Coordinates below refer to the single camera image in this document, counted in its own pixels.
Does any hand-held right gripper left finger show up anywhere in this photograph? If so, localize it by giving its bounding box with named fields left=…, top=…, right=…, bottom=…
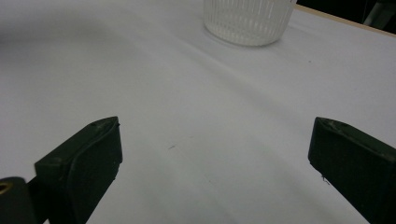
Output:
left=33, top=116, right=123, bottom=224

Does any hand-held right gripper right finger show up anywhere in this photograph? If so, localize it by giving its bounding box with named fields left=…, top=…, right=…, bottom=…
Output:
left=307, top=116, right=396, bottom=224

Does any white plastic basket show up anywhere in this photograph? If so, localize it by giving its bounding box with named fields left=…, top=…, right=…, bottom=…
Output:
left=203, top=0, right=299, bottom=48

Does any wooden table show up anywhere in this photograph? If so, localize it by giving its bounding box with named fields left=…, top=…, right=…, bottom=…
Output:
left=293, top=3, right=396, bottom=39

